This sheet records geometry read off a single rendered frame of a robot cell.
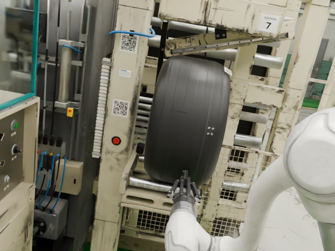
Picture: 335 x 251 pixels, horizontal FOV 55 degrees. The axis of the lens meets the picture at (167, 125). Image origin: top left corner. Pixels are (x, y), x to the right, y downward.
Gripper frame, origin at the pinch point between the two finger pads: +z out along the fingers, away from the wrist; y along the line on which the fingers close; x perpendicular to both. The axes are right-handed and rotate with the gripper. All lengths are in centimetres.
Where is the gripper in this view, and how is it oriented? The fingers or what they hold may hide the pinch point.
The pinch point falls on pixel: (185, 177)
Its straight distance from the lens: 130.0
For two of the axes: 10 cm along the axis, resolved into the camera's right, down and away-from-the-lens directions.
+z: 0.9, -4.0, 9.1
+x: -1.5, 9.0, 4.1
